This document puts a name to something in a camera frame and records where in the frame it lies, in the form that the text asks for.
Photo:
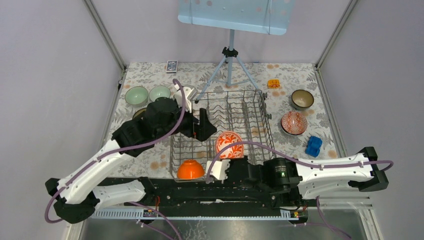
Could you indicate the pink speckled bowl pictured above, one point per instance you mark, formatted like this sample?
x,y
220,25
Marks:
x,y
139,113

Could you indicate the small yellow orange toy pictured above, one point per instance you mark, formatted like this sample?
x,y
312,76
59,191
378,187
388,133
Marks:
x,y
273,84

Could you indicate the light blue tripod stand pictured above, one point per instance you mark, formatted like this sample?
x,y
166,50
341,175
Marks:
x,y
229,54

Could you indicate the light blue board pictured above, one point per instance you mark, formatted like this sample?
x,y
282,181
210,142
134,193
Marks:
x,y
270,17

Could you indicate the playing card box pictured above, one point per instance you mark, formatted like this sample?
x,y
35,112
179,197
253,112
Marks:
x,y
171,66

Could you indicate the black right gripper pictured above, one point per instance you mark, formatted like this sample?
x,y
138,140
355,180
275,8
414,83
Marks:
x,y
244,160

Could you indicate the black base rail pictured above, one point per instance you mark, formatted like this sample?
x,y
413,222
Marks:
x,y
198,199

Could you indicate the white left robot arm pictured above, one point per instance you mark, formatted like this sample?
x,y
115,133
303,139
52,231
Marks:
x,y
77,196

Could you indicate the blue plastic toy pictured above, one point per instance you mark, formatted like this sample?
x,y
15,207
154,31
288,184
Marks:
x,y
313,146

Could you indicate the dark brown patterned bowl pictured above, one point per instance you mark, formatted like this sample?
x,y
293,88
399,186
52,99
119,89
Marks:
x,y
302,99

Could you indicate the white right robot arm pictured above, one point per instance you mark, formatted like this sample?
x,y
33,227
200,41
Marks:
x,y
358,171

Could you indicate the pale green checkered bowl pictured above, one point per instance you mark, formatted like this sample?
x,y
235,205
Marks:
x,y
159,92

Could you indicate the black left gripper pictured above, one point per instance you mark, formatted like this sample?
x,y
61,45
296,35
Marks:
x,y
202,130

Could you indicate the blue white zigzag bowl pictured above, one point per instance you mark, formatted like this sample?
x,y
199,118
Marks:
x,y
294,123

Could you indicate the light green bowl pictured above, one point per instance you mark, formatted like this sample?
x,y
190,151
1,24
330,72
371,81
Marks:
x,y
137,96

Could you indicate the orange bowl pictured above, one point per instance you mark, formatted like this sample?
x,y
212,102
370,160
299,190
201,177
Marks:
x,y
190,169

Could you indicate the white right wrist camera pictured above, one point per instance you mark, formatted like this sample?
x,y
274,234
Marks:
x,y
218,170

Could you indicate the grey wire dish rack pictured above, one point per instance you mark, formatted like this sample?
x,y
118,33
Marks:
x,y
242,111

